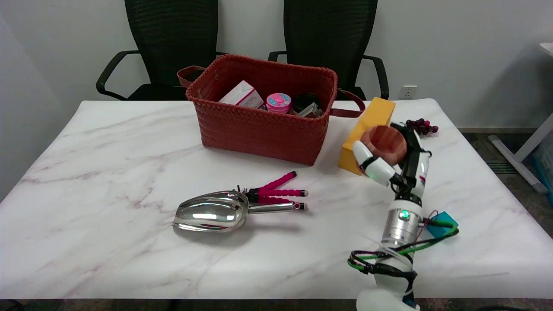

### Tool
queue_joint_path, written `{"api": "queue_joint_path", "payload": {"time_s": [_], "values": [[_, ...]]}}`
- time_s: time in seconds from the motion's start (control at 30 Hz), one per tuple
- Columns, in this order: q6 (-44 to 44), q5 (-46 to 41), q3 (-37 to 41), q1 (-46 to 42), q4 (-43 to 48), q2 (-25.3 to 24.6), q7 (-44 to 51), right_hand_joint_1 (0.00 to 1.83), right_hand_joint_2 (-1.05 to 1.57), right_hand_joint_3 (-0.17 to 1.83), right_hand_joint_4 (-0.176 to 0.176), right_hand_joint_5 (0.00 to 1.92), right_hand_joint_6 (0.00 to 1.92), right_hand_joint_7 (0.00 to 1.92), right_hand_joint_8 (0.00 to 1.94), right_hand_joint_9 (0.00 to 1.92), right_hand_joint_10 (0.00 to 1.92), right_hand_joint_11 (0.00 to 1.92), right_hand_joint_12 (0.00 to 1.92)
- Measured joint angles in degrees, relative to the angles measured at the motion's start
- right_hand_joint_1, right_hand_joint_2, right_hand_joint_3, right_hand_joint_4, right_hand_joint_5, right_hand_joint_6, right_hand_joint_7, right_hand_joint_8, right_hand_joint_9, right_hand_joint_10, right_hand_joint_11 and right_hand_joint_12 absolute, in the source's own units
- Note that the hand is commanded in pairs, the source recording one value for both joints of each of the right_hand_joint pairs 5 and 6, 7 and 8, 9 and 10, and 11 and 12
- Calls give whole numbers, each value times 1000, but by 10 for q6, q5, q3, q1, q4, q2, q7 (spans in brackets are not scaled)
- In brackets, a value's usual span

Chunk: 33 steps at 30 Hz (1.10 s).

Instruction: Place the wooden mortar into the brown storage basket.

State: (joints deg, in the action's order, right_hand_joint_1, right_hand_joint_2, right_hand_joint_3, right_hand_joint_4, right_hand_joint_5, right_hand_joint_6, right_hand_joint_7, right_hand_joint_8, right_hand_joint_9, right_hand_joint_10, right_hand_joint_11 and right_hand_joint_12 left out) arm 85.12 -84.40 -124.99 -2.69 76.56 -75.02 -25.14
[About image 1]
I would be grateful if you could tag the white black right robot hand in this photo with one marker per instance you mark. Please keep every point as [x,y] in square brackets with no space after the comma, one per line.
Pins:
[378,168]

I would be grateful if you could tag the wooden mortar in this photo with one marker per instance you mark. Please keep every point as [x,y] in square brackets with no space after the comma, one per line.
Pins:
[384,142]

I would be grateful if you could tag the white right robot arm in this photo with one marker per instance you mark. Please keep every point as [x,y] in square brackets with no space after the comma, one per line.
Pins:
[399,229]

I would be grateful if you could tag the red woven basket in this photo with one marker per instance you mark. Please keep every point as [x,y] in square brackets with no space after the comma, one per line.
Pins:
[259,129]

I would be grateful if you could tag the blue storage bin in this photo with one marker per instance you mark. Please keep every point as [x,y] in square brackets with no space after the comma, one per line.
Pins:
[545,164]

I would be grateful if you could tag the yellow rectangular box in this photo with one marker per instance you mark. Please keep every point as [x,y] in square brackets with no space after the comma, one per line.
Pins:
[371,116]

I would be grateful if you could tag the purple grape bunch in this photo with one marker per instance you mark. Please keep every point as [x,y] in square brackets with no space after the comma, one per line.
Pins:
[421,125]

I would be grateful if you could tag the teal cube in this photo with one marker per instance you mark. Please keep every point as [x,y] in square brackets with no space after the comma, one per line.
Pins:
[444,225]

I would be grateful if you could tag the silver metal clip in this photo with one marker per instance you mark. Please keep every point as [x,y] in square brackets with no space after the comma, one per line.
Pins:
[312,111]

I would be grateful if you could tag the black round jar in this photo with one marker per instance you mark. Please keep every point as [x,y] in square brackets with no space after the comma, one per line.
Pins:
[304,99]

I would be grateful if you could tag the pink mini tripod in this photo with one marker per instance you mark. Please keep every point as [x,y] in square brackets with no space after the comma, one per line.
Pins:
[278,192]

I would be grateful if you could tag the pink round jar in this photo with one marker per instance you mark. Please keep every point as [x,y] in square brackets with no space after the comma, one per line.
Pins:
[278,103]

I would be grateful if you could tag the white side desk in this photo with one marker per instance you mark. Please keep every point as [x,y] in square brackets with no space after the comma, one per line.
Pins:
[514,160]

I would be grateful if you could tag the black mesh office chair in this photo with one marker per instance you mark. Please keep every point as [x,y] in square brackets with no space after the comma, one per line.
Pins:
[330,34]
[173,34]

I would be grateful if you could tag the white pink carton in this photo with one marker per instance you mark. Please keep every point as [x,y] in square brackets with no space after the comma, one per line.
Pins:
[239,95]

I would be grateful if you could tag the shiny metal scoop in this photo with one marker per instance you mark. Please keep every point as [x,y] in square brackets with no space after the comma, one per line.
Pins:
[207,211]

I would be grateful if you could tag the white wall socket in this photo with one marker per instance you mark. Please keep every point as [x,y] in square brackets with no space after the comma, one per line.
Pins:
[408,92]

